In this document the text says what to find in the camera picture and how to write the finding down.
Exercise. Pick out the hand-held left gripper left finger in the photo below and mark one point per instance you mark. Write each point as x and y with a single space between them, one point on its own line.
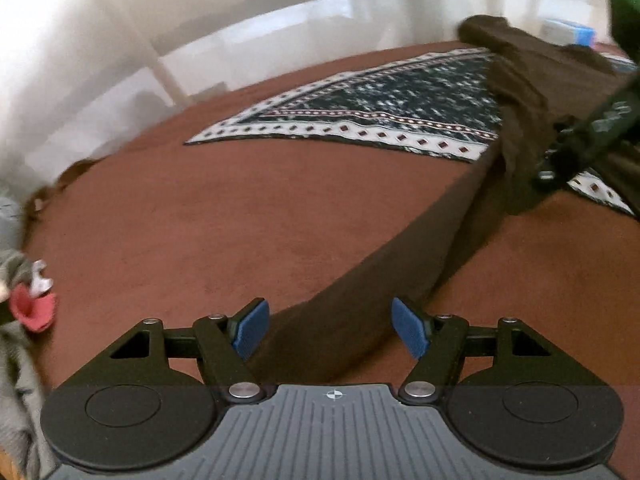
250 327

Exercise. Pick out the grey cloth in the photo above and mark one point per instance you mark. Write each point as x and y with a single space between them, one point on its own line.
15 360

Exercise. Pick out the grey patterned pillow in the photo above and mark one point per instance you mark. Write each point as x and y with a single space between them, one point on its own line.
7 217

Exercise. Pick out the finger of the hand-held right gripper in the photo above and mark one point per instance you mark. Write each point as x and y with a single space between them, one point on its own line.
555 160

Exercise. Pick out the light sheer curtain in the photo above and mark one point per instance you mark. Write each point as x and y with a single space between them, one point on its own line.
100 35

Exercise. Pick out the navy patterned mat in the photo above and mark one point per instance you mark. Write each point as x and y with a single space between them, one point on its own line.
375 95

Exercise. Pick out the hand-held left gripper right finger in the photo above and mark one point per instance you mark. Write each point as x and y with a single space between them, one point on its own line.
410 327

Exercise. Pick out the blue tissue pack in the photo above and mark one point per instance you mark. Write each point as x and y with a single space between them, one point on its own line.
575 32

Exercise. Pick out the white cloth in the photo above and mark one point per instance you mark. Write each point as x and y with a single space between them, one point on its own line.
41 280

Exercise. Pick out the dark brown pants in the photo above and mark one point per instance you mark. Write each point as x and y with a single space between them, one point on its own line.
400 270

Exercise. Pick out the red cloth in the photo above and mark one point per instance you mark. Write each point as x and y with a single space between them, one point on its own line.
35 307

